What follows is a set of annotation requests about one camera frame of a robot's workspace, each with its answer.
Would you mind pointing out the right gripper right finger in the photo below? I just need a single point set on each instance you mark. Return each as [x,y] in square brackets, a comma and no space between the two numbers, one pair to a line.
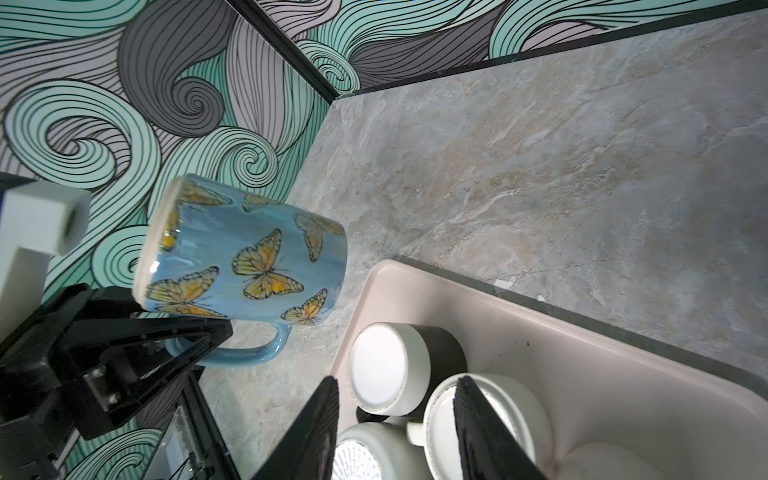
[487,449]

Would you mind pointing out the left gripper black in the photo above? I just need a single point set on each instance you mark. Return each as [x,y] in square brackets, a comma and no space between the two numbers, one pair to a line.
[81,362]

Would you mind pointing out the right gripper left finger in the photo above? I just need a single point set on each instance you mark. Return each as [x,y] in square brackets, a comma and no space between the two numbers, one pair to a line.
[307,449]

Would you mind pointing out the white ribbed mug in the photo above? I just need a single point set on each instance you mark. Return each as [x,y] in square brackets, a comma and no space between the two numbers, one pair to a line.
[377,451]

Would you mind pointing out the blue butterfly mug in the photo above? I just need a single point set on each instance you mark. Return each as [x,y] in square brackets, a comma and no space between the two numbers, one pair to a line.
[216,251]

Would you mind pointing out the cream upside-down mug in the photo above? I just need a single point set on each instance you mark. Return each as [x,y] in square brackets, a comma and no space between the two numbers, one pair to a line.
[518,408]

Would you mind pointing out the pink upside-down mug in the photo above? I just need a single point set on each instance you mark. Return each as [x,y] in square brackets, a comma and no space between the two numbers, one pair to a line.
[604,461]

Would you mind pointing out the black white upside-down mug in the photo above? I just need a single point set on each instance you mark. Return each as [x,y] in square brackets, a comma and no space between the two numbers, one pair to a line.
[393,368]

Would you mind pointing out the pink tray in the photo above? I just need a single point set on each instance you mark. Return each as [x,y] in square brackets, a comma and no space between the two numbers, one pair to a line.
[690,416]

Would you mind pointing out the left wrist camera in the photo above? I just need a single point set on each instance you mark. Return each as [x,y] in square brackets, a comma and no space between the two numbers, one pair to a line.
[39,220]

